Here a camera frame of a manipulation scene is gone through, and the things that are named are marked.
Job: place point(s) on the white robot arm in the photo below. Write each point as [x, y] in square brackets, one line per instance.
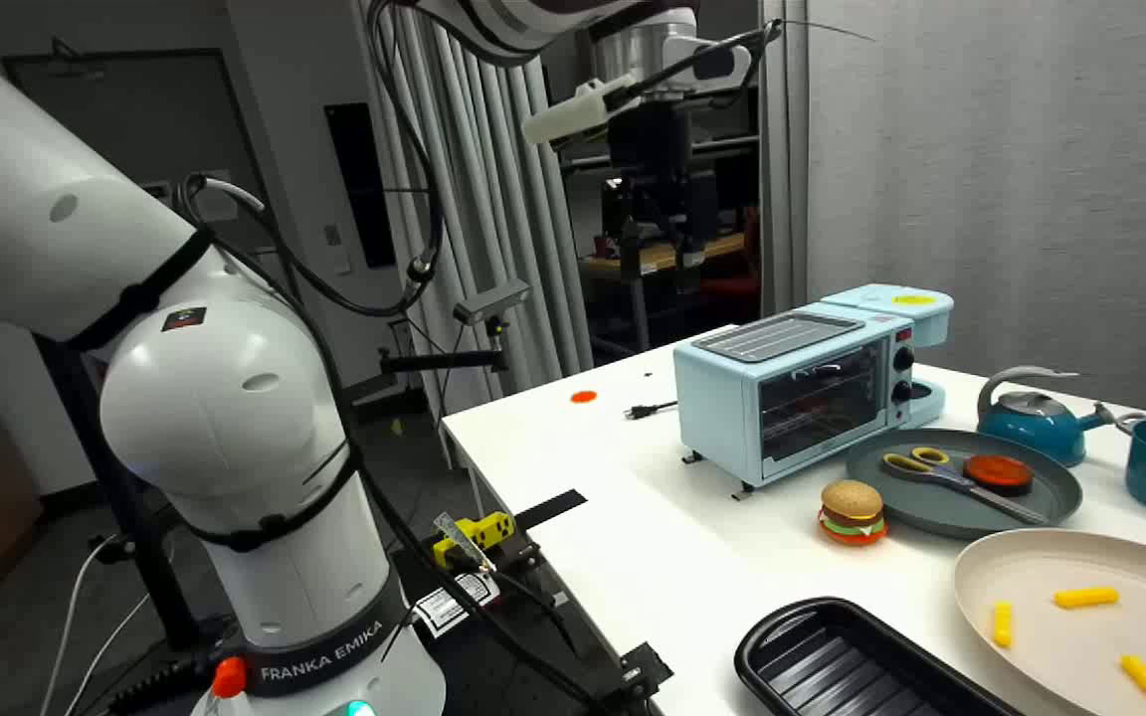
[227, 398]

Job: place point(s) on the black wall panel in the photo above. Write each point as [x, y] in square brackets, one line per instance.
[358, 185]

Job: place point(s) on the white bottle orange cap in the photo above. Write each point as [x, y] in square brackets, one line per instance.
[226, 685]

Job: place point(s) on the small orange disc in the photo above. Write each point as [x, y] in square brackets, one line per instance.
[583, 396]

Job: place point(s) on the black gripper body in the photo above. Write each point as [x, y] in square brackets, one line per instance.
[653, 145]

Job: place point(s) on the red toy tomato slice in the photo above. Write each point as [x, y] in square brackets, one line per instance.
[998, 471]

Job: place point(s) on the large black tape patch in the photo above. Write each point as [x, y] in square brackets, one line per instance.
[645, 665]

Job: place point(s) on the teal toy kettle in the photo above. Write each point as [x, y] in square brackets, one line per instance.
[1031, 422]

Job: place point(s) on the white curtain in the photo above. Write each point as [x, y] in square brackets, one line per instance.
[507, 201]

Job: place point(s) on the beige plate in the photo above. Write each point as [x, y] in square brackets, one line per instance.
[1063, 661]

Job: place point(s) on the black camera stand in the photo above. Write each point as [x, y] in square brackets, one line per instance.
[467, 357]

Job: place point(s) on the yellow black clamp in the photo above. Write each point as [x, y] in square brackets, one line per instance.
[475, 540]

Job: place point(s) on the grey curtain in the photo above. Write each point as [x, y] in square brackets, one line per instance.
[998, 201]

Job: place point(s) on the light blue toaster oven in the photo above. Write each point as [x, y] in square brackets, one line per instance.
[796, 398]

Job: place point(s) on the black plastic tray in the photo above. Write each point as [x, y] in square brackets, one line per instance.
[837, 661]

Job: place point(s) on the dark background shelf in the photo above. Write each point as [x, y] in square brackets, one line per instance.
[658, 264]

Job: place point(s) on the grey plate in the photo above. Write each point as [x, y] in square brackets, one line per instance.
[904, 510]

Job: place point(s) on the toy burger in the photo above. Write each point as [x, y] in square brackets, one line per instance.
[852, 510]

